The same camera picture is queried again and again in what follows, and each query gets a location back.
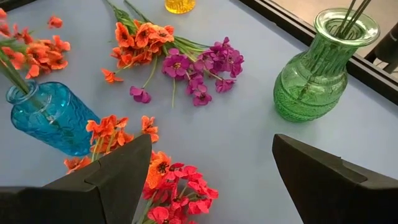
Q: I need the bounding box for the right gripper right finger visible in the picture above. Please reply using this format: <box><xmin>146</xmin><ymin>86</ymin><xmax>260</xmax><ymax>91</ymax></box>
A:
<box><xmin>272</xmin><ymin>133</ymin><xmax>398</xmax><ymax>224</ymax></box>

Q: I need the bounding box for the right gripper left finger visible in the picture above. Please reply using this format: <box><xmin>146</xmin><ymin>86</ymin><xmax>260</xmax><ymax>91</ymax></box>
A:
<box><xmin>0</xmin><ymin>134</ymin><xmax>153</xmax><ymax>224</ymax></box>

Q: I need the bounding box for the orange flower bunch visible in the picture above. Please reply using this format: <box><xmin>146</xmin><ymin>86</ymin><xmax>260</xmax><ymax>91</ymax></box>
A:
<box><xmin>63</xmin><ymin>114</ymin><xmax>172</xmax><ymax>190</ymax></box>
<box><xmin>0</xmin><ymin>8</ymin><xmax>72</xmax><ymax>94</ymax></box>
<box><xmin>101</xmin><ymin>0</ymin><xmax>177</xmax><ymax>85</ymax></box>

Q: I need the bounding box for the purple flower bunch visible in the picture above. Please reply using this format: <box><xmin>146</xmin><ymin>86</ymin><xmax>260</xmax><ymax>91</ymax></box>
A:
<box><xmin>129</xmin><ymin>36</ymin><xmax>246</xmax><ymax>109</ymax></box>

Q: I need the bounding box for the blue glass vase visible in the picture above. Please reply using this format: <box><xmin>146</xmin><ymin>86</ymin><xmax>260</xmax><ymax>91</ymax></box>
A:
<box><xmin>5</xmin><ymin>80</ymin><xmax>102</xmax><ymax>157</ymax></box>

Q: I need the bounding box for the green glass vase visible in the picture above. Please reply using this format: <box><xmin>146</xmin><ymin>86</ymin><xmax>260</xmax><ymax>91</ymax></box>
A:
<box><xmin>272</xmin><ymin>7</ymin><xmax>381</xmax><ymax>123</ymax></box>

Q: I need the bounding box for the yellow glass vase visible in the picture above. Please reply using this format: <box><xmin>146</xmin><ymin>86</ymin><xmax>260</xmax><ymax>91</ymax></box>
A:
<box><xmin>164</xmin><ymin>0</ymin><xmax>197</xmax><ymax>15</ymax></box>

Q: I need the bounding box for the black pole with round base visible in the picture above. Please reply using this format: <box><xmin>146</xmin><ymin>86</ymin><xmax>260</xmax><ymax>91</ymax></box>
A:
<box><xmin>374</xmin><ymin>21</ymin><xmax>398</xmax><ymax>75</ymax></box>

